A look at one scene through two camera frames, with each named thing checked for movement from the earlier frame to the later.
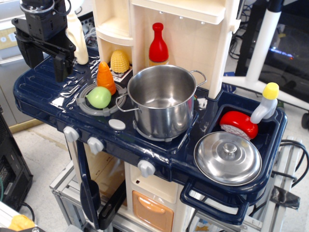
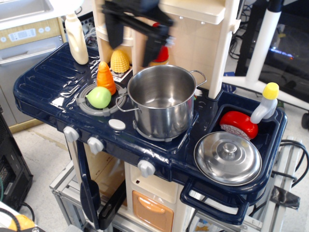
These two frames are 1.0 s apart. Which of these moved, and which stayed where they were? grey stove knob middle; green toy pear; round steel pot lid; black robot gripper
Moved: black robot gripper
Stayed: green toy pear; round steel pot lid; grey stove knob middle
